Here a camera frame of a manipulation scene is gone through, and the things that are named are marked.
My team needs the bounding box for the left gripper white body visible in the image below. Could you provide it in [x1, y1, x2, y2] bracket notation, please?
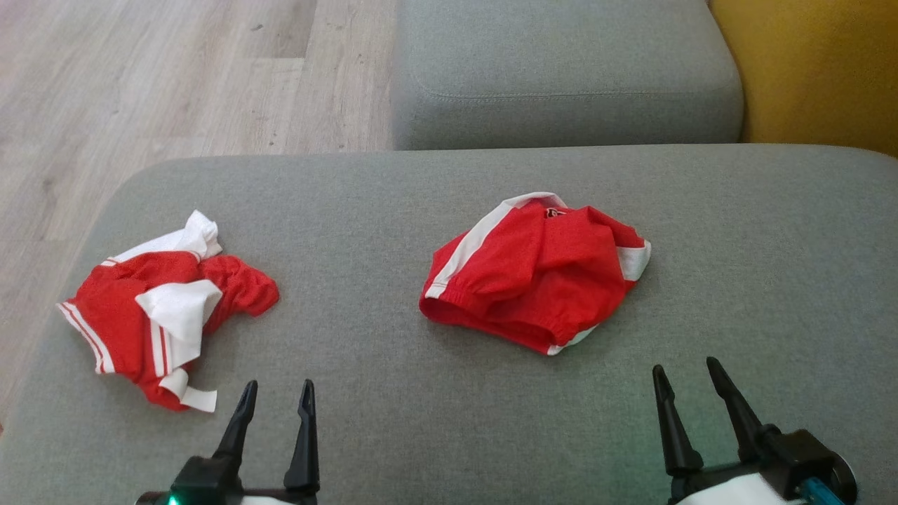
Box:
[239, 487, 320, 505]

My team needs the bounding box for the yellow upholstered furniture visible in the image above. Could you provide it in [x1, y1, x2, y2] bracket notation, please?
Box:
[709, 0, 898, 159]

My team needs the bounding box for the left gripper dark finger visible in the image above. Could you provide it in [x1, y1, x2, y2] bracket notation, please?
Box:
[213, 380, 259, 462]
[283, 379, 321, 492]

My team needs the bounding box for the red shorts white trim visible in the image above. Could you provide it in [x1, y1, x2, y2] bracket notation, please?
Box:
[419, 191, 652, 356]

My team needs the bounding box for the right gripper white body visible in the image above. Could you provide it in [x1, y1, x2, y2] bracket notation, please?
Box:
[666, 459, 807, 505]

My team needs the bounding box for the grey fabric sofa seat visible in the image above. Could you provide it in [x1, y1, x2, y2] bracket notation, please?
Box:
[0, 144, 898, 505]

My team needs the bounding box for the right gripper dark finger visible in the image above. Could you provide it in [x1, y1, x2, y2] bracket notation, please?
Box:
[706, 356, 781, 460]
[652, 364, 704, 476]

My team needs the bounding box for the grey sofa cushion block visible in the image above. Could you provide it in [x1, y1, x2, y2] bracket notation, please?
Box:
[389, 0, 744, 152]

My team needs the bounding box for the red white striped shirt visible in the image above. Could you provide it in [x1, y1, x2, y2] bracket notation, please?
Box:
[58, 209, 280, 413]

